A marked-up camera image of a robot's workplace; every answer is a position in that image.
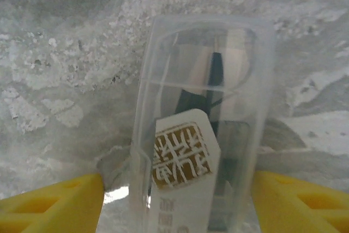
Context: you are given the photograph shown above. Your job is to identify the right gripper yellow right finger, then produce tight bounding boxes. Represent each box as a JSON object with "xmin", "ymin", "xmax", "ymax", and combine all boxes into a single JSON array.
[{"xmin": 251, "ymin": 169, "xmax": 349, "ymax": 233}]

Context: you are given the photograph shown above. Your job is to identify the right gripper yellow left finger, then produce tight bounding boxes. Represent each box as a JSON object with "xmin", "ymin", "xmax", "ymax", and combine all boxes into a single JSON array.
[{"xmin": 0, "ymin": 172, "xmax": 106, "ymax": 233}]

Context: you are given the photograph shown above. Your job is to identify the white card with gold seal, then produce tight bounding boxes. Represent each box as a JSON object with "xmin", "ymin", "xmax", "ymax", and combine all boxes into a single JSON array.
[{"xmin": 151, "ymin": 108, "xmax": 222, "ymax": 233}]

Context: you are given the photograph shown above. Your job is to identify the black pen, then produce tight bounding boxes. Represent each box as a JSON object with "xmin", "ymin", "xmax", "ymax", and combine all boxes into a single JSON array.
[{"xmin": 174, "ymin": 51, "xmax": 225, "ymax": 124}]

